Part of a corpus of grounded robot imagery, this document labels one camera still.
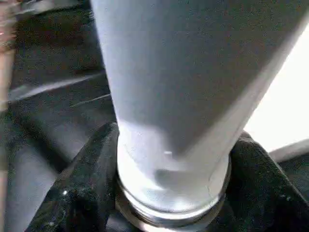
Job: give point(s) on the black plastic mat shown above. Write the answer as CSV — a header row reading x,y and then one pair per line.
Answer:
x,y
53,106

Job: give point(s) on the white plastic table leg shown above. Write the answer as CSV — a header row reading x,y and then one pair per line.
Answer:
x,y
193,72

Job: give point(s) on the white plastic table top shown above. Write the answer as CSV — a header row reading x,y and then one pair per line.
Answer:
x,y
289,106

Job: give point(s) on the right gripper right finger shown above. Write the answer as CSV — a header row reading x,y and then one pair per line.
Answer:
x,y
270,193

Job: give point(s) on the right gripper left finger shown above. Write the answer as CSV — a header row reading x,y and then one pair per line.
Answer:
x,y
79,188

